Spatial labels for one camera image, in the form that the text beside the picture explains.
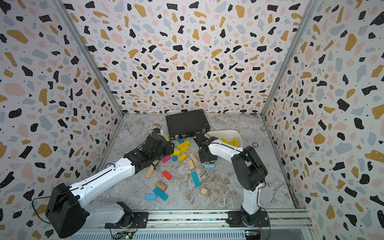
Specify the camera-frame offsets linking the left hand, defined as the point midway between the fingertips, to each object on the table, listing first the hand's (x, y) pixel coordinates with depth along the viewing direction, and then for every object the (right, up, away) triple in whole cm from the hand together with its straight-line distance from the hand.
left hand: (174, 144), depth 81 cm
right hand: (+18, -10, +13) cm, 24 cm away
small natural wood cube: (+16, -26, +1) cm, 30 cm away
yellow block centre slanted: (+3, -10, +16) cm, 19 cm away
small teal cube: (-3, -10, +15) cm, 19 cm away
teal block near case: (+1, 0, +22) cm, 22 cm away
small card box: (-20, +11, +31) cm, 39 cm away
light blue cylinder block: (+20, -14, +9) cm, 26 cm away
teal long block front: (-8, -27, +1) cm, 28 cm away
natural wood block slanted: (+10, -10, +15) cm, 21 cm away
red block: (-6, -19, +9) cm, 22 cm away
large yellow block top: (+5, 0, +22) cm, 23 cm away
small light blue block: (-12, -28, -1) cm, 30 cm away
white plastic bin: (+35, +2, +26) cm, 44 cm away
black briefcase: (+3, +11, +26) cm, 28 cm away
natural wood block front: (-8, -23, +2) cm, 25 cm away
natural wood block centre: (+9, -13, +9) cm, 18 cm away
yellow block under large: (+3, -4, +19) cm, 20 cm away
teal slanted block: (+11, -21, +7) cm, 25 cm away
